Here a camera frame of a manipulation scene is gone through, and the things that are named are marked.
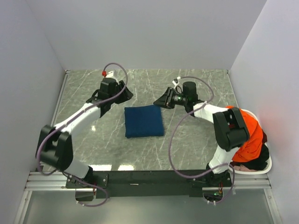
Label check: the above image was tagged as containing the blue t shirt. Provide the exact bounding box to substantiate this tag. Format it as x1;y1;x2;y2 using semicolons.
124;105;164;139

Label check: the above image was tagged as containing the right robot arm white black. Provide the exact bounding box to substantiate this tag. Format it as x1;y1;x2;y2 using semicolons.
153;81;250;186

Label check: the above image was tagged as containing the pink garment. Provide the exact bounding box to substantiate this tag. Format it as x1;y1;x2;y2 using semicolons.
234;165;257;172

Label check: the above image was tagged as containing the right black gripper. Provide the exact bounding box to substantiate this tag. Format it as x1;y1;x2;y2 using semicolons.
153;87;188;110

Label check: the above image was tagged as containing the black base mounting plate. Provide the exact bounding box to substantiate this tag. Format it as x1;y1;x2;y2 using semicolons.
65;170;232;202

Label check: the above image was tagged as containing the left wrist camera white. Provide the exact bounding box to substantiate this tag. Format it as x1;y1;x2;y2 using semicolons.
102;70;116;79

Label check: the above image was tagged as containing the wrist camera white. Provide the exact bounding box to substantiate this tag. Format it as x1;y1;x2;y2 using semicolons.
102;70;116;79
172;77;181;88

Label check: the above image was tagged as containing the aluminium frame rail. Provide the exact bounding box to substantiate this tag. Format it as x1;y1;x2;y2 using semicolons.
14;70;71;224

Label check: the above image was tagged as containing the white laundry basket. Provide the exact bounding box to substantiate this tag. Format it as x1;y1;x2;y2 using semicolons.
230;108;273;175

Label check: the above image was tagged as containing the black t shirt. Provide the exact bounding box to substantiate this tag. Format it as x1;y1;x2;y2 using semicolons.
242;132;270;171

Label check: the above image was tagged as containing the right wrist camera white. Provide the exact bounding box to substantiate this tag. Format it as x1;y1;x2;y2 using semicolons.
172;77;181;88

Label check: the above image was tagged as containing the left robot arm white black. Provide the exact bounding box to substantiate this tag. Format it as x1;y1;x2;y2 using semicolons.
36;77;133;188

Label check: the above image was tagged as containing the orange t shirt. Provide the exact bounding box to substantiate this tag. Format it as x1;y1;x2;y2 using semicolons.
232;109;263;162

